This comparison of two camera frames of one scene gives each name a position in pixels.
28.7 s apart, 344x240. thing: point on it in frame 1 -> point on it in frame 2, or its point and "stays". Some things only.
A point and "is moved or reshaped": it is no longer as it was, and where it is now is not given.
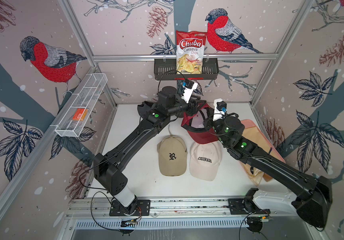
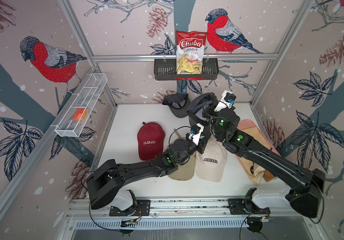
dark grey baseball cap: [144, 108] -> [195, 110]
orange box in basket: [80, 114] stays
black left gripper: [192, 105] -> [202, 143]
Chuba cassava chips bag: [190, 51] stays
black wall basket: [166, 69] stays
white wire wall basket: [71, 123] stays
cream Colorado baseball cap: [205, 160] is moved or reshaped
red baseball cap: [194, 124] -> [150, 137]
